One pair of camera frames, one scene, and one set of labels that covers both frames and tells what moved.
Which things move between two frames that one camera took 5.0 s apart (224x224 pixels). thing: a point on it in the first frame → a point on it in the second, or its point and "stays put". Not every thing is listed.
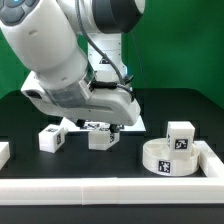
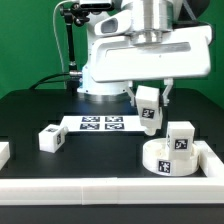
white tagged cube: [180, 136] stays put
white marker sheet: [71, 123] stays put
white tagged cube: [102, 139] → [150, 109]
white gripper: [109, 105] → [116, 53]
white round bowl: [156, 158] stays put
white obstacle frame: [207, 189] stays put
